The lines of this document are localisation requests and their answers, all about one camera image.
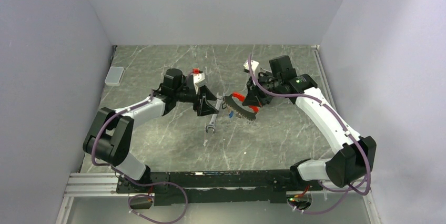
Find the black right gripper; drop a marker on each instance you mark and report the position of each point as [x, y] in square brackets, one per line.
[254, 97]

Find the aluminium frame rail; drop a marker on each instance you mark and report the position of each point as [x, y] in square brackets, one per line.
[92, 198]

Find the silver open-end wrench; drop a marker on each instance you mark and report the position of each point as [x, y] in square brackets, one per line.
[211, 126]

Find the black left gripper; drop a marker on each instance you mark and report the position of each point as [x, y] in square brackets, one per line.
[204, 108]

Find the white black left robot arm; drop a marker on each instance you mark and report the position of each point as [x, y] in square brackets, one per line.
[109, 137]

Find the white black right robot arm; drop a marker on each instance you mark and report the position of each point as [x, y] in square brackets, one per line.
[353, 153]

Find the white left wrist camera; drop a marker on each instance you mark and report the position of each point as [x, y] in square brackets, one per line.
[198, 79]

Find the bunch of keys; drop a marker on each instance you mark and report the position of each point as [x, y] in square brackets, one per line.
[230, 111]

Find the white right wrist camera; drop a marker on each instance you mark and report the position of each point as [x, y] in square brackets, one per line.
[255, 68]

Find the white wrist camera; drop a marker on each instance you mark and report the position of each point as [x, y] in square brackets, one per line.
[255, 68]
[198, 79]

